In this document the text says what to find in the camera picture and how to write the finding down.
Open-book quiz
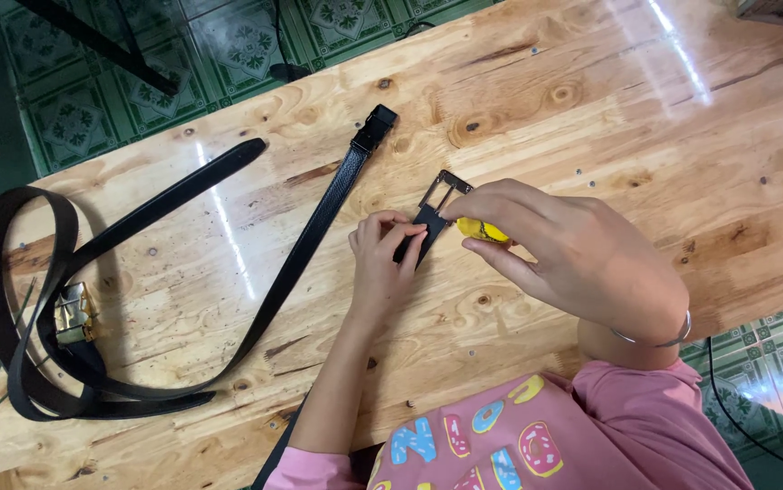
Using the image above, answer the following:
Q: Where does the black metal stand leg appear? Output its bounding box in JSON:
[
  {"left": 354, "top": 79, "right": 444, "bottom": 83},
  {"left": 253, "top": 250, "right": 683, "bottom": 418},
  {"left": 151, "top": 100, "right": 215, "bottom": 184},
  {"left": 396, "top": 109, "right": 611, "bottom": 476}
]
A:
[{"left": 13, "top": 0, "right": 182, "bottom": 98}]

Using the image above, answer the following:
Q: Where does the black smooth belt gold buckle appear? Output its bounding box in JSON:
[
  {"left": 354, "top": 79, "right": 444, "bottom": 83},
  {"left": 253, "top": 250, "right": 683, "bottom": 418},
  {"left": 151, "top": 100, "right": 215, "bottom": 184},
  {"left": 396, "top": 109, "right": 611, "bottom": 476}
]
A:
[{"left": 6, "top": 137, "right": 269, "bottom": 423}]

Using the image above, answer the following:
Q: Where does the long black cable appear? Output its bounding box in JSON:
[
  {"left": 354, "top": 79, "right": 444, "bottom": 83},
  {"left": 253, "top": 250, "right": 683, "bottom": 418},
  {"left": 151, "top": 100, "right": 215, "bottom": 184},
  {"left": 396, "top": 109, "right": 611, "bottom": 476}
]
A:
[{"left": 706, "top": 336, "right": 783, "bottom": 486}]

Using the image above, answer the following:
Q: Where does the pink printed shirt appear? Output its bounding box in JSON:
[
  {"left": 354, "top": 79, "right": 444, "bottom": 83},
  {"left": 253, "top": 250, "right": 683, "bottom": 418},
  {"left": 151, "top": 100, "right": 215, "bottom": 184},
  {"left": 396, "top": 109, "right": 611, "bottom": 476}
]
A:
[{"left": 262, "top": 357, "right": 754, "bottom": 490}]

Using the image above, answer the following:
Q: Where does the dark cluttered object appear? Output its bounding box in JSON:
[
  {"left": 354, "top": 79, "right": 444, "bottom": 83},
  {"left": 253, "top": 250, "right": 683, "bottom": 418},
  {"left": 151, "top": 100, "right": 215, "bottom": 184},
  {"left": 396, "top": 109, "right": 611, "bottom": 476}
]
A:
[{"left": 735, "top": 0, "right": 783, "bottom": 32}]

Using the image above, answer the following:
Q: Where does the black textured belt with clasp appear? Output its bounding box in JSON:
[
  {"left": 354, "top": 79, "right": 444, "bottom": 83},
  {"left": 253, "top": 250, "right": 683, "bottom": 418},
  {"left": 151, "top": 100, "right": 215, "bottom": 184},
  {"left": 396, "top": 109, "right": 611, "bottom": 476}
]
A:
[{"left": 0, "top": 103, "right": 400, "bottom": 423}]

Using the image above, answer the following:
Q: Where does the thin green stick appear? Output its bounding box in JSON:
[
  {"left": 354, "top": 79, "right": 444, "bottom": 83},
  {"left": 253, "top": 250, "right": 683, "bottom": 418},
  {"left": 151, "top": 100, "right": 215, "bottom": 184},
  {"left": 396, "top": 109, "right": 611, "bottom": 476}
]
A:
[
  {"left": 0, "top": 277, "right": 37, "bottom": 438},
  {"left": 0, "top": 354, "right": 52, "bottom": 423}
]

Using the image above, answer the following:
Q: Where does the person's left hand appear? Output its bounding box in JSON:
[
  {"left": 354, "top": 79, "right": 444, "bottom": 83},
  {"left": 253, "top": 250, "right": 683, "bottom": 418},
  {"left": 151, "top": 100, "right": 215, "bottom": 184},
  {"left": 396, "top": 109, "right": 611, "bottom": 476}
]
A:
[{"left": 348, "top": 209, "right": 429, "bottom": 322}]

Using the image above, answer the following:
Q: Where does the black cable with plug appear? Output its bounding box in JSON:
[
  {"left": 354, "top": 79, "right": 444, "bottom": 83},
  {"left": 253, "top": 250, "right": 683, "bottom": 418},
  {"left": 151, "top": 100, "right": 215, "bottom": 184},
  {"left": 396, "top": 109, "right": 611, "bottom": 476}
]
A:
[{"left": 269, "top": 0, "right": 312, "bottom": 83}]

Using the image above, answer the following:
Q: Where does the person's right hand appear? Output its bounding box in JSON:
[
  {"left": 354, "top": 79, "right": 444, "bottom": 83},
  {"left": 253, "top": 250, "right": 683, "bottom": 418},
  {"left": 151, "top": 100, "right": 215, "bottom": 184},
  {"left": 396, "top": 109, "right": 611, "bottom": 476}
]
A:
[{"left": 442, "top": 178, "right": 692, "bottom": 343}]

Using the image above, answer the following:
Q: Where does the black belt with silver buckle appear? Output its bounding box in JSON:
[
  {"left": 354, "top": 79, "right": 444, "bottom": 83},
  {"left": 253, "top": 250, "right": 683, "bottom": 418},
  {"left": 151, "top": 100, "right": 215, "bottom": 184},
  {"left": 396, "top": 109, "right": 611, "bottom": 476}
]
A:
[{"left": 251, "top": 169, "right": 475, "bottom": 490}]

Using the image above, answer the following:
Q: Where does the yellow handled screwdriver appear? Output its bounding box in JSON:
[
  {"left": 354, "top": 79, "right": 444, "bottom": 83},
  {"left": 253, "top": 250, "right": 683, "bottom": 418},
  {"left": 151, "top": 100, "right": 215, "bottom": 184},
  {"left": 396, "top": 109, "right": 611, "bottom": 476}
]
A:
[{"left": 457, "top": 216, "right": 512, "bottom": 245}]

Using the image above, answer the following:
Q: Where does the silver bracelet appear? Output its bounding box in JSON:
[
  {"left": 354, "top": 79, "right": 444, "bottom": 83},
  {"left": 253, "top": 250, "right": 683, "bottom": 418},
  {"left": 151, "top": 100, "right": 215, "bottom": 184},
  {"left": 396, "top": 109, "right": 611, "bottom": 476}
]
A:
[{"left": 611, "top": 309, "right": 693, "bottom": 348}]

